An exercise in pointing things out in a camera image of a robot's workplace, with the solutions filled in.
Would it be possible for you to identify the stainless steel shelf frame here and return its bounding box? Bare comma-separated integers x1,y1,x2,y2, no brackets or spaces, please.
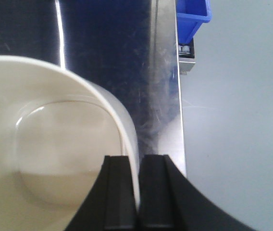
178,39,196,75

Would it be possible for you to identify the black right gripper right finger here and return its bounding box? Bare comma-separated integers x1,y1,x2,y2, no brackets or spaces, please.
139,154,252,231

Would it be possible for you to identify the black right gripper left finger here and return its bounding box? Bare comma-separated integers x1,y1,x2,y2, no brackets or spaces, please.
65,156,137,231

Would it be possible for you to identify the small blue bin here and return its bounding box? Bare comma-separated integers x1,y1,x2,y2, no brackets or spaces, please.
176,0,212,44

